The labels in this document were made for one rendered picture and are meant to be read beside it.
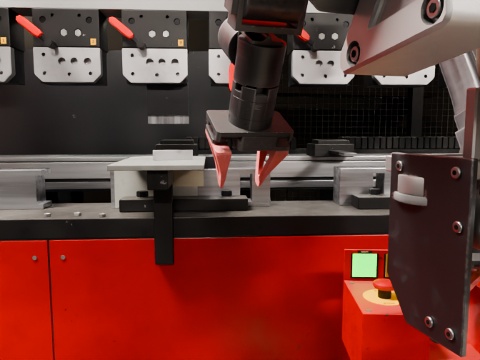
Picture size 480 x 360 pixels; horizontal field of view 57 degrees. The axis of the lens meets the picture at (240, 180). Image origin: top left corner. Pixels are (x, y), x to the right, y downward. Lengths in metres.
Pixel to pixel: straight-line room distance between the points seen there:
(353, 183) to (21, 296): 0.82
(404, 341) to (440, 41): 0.59
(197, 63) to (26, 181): 0.75
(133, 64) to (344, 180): 0.58
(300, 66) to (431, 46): 0.84
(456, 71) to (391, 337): 0.43
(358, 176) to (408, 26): 0.91
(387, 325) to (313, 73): 0.61
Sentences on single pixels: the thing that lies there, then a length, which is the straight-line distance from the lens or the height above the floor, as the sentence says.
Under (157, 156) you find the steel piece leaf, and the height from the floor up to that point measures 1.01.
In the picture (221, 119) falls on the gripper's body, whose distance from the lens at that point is 0.57.
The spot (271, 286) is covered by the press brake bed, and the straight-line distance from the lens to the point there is 1.04.
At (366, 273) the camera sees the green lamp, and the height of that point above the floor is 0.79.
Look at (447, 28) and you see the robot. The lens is 0.25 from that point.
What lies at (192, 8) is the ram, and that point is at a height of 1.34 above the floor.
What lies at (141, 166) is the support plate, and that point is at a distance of 0.85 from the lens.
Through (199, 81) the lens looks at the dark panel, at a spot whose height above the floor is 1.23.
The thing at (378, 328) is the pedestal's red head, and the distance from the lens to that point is 0.77.
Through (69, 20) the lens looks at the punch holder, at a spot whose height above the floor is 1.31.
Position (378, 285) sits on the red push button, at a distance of 0.80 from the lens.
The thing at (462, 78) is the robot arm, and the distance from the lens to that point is 0.78.
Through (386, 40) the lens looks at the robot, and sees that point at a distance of 0.28.
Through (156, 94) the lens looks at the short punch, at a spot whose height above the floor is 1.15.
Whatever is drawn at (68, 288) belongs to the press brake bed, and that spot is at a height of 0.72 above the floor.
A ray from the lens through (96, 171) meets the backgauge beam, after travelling 1.39.
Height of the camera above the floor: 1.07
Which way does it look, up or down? 7 degrees down
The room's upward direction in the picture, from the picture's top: straight up
